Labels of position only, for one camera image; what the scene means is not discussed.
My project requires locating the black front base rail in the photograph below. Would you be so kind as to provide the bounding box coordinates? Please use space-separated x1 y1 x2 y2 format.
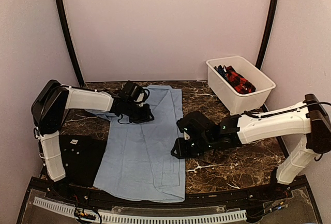
17 176 322 223

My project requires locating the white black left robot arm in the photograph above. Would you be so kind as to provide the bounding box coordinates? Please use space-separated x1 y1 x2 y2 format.
31 79 155 201

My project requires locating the black left corner post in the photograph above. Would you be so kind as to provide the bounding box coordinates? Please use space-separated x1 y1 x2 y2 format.
55 0 85 87

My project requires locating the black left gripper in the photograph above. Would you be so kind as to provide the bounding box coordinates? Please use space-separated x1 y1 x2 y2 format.
125 100 155 124

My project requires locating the white plastic bin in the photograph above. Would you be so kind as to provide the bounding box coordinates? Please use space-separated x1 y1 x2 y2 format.
205 56 276 115

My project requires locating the light blue long sleeve shirt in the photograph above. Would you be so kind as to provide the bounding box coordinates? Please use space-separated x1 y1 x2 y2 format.
89 85 186 203

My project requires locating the white slotted cable duct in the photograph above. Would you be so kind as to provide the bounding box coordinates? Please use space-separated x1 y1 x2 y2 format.
33 197 247 223

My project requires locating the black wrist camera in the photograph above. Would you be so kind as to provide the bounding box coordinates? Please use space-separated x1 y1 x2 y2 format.
176 111 219 139
118 81 144 102

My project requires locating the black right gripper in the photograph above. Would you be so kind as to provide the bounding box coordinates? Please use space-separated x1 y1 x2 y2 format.
171 136 214 159

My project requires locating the blue black plaid shirt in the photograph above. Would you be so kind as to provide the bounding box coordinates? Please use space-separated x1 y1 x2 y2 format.
214 65 228 81

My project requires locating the black corner post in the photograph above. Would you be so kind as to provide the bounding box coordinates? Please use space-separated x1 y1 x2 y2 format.
255 0 278 69
55 0 85 87

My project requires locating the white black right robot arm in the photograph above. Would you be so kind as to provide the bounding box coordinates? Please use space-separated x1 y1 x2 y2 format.
171 94 330 200

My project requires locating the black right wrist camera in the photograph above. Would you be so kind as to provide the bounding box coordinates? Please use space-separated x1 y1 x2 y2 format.
176 111 219 139

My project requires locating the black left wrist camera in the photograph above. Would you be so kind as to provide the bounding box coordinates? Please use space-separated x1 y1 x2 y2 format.
118 81 144 102

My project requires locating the folded black shirt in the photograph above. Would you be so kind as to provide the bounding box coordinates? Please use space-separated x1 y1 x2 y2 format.
59 135 107 187

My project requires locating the black right corner post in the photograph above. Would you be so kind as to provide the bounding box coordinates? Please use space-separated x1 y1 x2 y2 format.
255 0 278 69

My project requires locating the red black plaid shirt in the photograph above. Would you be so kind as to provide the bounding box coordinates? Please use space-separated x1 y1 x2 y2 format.
224 66 256 95

